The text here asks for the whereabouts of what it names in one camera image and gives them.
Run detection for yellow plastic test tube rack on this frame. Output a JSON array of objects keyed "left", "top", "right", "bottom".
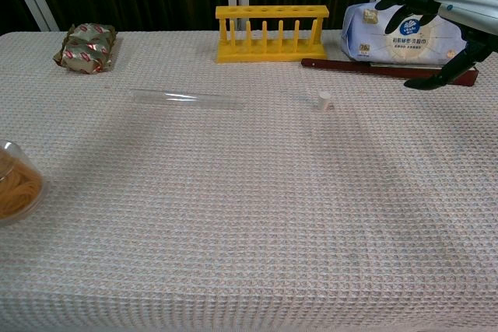
[{"left": 215, "top": 5, "right": 330, "bottom": 65}]

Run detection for pink waffle tablecloth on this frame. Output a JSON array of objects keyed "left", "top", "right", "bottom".
[{"left": 0, "top": 30, "right": 498, "bottom": 332}]

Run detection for clear glass test tube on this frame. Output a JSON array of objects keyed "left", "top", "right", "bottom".
[{"left": 130, "top": 88, "right": 244, "bottom": 111}]

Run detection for blue white tissue pack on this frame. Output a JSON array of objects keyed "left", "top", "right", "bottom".
[{"left": 340, "top": 0, "right": 474, "bottom": 68}]

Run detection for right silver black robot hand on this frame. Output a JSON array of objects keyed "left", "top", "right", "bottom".
[{"left": 375, "top": 0, "right": 498, "bottom": 90}]

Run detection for white tube stopper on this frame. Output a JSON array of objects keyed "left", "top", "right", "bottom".
[{"left": 314, "top": 89, "right": 336, "bottom": 113}]

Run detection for dark red wooden stick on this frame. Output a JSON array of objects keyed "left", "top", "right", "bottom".
[{"left": 300, "top": 58, "right": 480, "bottom": 87}]

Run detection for clear jar of rubber bands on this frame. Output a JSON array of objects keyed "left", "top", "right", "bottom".
[{"left": 0, "top": 140, "right": 51, "bottom": 227}]

